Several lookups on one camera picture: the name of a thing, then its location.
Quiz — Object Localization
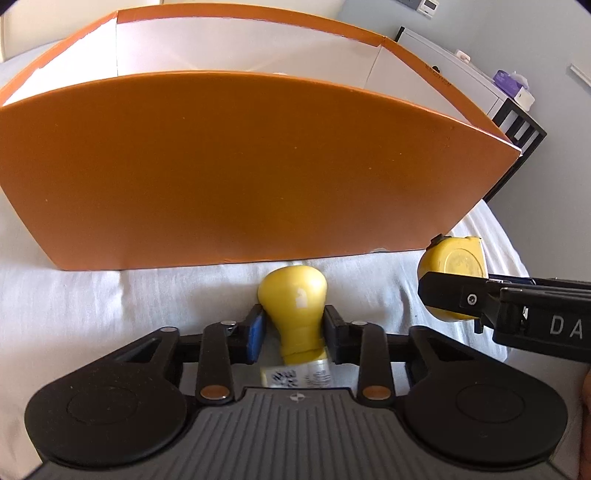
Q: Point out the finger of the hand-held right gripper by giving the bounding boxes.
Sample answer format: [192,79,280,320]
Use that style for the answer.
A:
[418,271,504,334]
[487,274,555,289]

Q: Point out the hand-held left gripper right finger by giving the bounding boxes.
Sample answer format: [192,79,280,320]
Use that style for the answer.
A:
[322,305,469,402]

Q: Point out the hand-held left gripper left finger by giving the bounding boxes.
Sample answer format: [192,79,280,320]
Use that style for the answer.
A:
[115,304,267,403]

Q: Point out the yellow round container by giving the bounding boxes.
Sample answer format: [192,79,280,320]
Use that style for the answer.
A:
[418,235,489,322]

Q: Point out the yellow bottle with bulb cap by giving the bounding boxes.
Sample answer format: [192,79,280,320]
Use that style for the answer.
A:
[257,265,334,391]

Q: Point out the orange cardboard box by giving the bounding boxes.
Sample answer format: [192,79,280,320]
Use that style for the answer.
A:
[0,2,522,272]

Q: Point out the white bed sheet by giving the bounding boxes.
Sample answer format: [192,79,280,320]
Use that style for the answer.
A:
[0,60,591,480]

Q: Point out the dark wooden chair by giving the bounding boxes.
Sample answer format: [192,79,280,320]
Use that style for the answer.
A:
[480,99,548,204]

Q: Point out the purple tissue pack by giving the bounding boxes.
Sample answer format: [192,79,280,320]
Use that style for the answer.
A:
[494,69,532,90]

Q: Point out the white dresser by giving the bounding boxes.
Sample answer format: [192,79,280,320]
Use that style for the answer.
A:
[396,25,513,118]

